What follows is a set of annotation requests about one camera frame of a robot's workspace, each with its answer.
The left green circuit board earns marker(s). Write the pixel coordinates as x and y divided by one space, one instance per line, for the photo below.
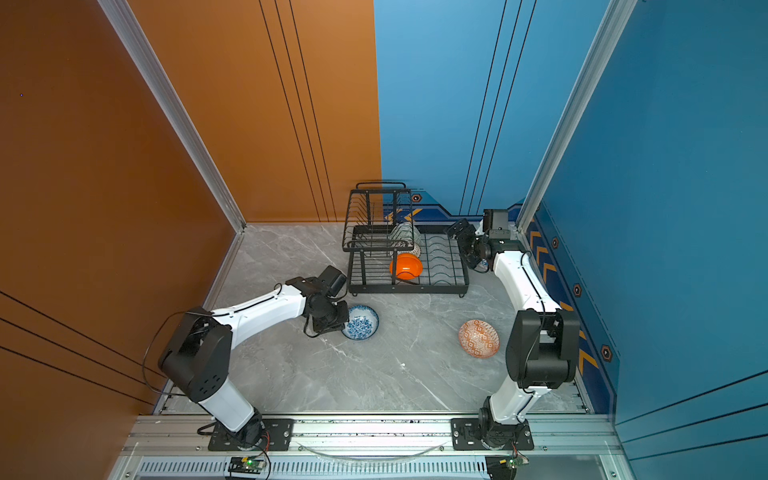
247 466

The blue floral bowl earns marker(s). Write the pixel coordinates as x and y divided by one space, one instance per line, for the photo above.
363 323

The red patterned bowl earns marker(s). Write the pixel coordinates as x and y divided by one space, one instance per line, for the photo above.
479 339

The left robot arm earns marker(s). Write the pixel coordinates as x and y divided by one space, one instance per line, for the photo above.
197 356

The green patterned bowl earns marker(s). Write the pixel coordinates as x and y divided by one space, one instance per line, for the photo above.
405 232

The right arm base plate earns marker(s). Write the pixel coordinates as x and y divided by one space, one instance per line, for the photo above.
465 433

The green circuit board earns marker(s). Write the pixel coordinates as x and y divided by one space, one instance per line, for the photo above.
505 467
247 466

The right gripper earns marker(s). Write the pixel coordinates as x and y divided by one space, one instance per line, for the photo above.
462 238

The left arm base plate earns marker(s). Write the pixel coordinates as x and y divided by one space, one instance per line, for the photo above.
276 433

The orange bowl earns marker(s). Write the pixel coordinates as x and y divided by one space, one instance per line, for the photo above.
406 267

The right green circuit board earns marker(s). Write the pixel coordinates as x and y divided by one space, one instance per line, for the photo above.
505 467

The black wire dish rack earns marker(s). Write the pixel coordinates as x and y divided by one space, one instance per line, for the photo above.
374 208

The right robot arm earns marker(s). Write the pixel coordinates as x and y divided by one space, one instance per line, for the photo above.
543 346

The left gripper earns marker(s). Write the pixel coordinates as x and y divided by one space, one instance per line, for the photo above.
322 327

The aluminium front rail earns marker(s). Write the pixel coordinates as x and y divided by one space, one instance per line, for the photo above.
376 435

